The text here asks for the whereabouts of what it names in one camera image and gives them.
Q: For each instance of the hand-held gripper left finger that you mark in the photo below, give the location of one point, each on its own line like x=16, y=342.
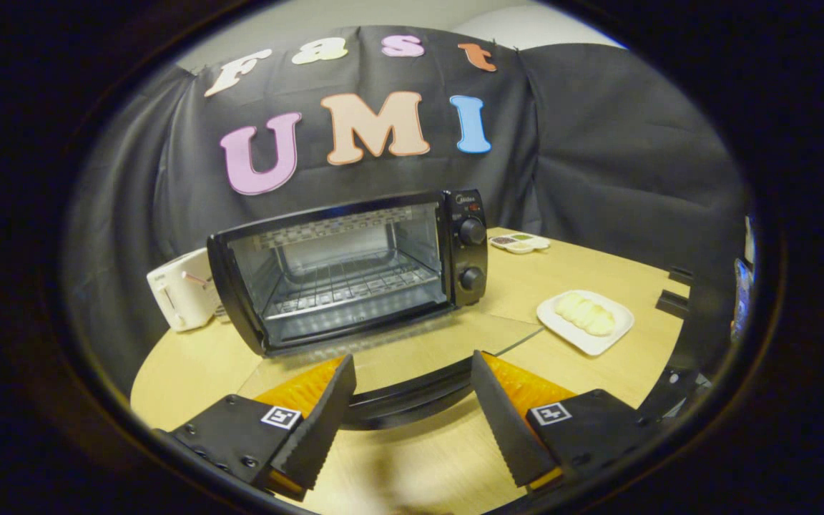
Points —
x=322, y=425

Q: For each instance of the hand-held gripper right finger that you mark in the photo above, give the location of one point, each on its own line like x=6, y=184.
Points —
x=505, y=422

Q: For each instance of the ridged bread roll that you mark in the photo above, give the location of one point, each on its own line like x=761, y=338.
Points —
x=584, y=313

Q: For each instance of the black toaster oven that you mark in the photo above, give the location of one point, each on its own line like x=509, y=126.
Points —
x=469, y=211

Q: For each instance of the white pop-up toaster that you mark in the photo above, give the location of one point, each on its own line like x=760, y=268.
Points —
x=179, y=290

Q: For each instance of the white square plate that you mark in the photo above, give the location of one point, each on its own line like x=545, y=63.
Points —
x=573, y=342

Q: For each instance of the black angled stand leg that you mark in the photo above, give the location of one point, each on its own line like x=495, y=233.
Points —
x=673, y=393

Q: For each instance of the white divided condiment dish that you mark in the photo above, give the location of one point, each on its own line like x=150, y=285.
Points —
x=519, y=243

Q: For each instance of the black backdrop cloth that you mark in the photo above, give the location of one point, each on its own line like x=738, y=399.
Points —
x=619, y=143

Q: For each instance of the black table bracket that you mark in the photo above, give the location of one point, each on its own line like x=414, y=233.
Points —
x=682, y=276
x=673, y=304

